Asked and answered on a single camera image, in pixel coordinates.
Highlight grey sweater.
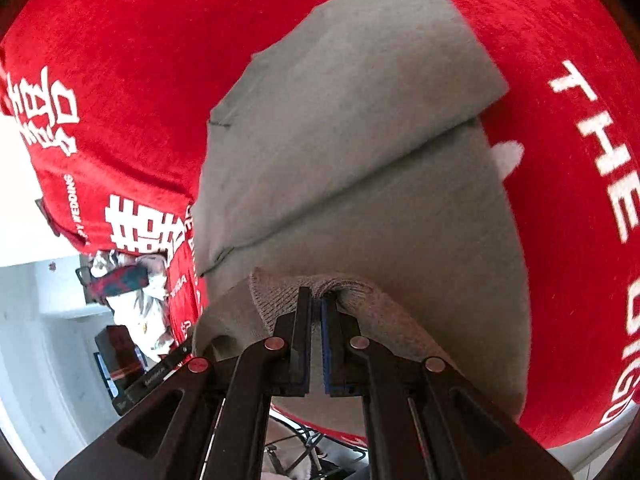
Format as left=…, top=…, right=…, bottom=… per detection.
left=192, top=0, right=532, bottom=426

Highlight dark plaid cloth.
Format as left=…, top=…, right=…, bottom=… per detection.
left=82, top=265, right=151, bottom=299

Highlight white crumpled cloth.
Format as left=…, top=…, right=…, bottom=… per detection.
left=87, top=252, right=177, bottom=357

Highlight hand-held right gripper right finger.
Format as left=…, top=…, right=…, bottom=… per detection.
left=320, top=292, right=574, bottom=480

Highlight red printed blanket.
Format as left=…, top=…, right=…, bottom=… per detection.
left=0, top=0, right=640, bottom=451

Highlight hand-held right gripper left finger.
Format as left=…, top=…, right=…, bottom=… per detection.
left=55, top=286, right=314, bottom=480

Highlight dark brown box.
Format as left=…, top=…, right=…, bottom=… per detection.
left=95, top=325, right=149, bottom=397

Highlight black cable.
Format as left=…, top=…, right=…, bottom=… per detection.
left=265, top=410, right=366, bottom=480

